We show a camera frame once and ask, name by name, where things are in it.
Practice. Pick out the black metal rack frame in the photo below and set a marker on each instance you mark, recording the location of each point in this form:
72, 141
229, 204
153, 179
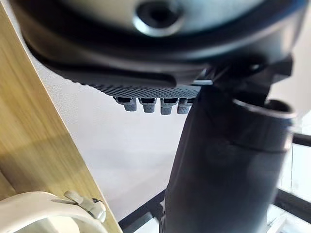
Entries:
136, 216

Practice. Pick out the light grey slide slipper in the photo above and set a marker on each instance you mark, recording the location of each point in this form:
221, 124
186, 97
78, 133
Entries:
36, 201

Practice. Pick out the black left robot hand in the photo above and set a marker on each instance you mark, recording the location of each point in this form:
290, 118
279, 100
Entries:
218, 170

